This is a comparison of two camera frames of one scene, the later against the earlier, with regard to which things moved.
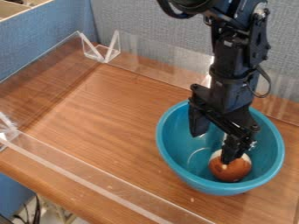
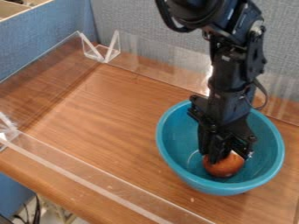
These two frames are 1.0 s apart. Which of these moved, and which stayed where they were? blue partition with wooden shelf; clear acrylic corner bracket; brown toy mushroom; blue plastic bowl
Moved: brown toy mushroom
Stayed: blue partition with wooden shelf; blue plastic bowl; clear acrylic corner bracket
